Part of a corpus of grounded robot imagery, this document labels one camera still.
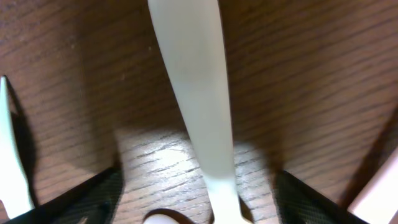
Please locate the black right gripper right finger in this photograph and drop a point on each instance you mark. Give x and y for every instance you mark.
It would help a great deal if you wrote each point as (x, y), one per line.
(298, 203)

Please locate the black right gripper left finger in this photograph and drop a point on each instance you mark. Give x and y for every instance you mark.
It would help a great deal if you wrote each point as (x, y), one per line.
(94, 200)

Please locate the pink-white plastic spoon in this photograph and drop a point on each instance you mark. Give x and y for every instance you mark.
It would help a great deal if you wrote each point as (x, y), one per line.
(160, 219)

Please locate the pale green plastic fork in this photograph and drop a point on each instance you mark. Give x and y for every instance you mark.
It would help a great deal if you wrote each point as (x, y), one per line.
(15, 194)

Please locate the white plastic fork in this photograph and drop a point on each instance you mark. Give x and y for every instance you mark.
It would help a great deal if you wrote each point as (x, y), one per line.
(190, 38)

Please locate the pink plastic fork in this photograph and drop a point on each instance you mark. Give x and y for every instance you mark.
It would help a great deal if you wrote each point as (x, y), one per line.
(377, 202)

